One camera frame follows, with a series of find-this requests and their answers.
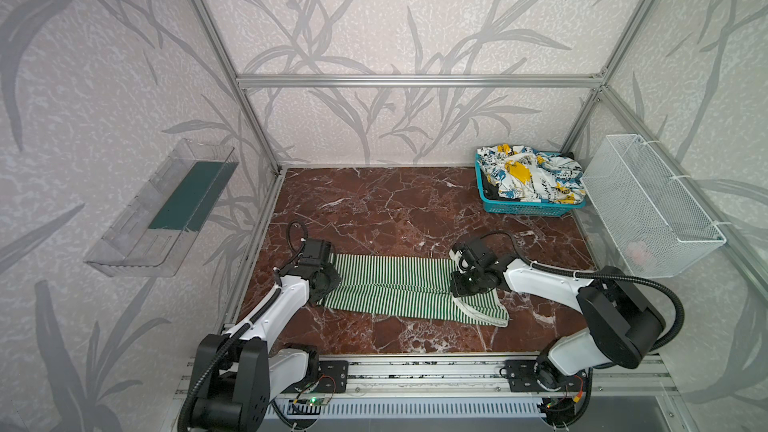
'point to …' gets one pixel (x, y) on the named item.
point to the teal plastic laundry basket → (523, 208)
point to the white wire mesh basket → (651, 222)
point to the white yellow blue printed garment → (524, 173)
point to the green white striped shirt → (412, 288)
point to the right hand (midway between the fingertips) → (449, 279)
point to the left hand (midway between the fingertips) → (336, 271)
